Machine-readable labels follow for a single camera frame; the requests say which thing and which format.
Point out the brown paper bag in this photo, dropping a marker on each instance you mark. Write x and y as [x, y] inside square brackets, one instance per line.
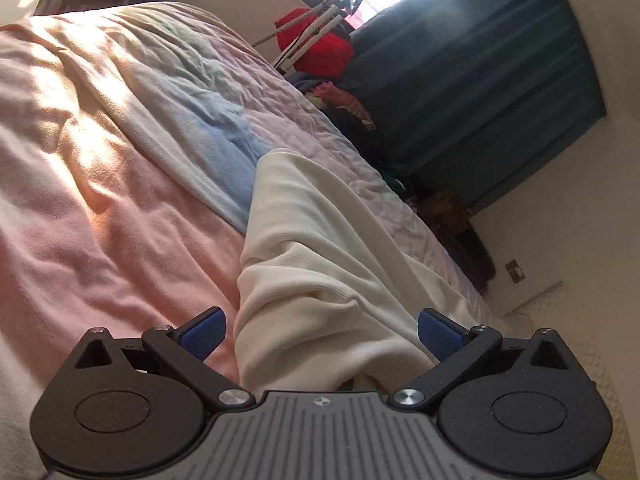
[445, 210]

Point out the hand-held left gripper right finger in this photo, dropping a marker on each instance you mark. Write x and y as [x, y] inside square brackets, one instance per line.
[440, 335]

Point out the red cloth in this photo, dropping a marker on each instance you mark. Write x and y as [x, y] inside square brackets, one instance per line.
[325, 50]

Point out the wall power socket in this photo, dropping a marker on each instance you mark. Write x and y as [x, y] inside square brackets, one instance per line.
[514, 271]

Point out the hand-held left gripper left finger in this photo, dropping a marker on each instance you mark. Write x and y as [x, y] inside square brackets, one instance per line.
[202, 336]

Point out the cream pants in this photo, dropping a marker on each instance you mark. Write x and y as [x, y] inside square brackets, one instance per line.
[310, 260]

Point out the pastel bed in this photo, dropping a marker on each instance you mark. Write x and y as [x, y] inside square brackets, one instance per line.
[110, 185]

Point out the teal curtain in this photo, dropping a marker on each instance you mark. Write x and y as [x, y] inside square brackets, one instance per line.
[480, 85]

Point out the pile of clothes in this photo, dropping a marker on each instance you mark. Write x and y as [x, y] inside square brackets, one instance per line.
[350, 115]

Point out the garment steamer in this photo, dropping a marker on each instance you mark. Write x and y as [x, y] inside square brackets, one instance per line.
[320, 15]

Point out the black sofa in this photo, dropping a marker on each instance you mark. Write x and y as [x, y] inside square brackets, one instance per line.
[472, 255]

